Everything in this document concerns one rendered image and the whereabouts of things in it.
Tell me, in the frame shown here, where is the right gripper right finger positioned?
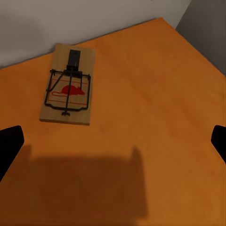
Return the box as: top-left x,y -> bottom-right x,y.
211,125 -> 226,163

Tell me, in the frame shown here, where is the mousetrap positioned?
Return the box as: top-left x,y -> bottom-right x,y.
39,43 -> 96,126

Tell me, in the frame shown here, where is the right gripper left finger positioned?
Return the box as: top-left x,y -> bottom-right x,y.
0,125 -> 24,181

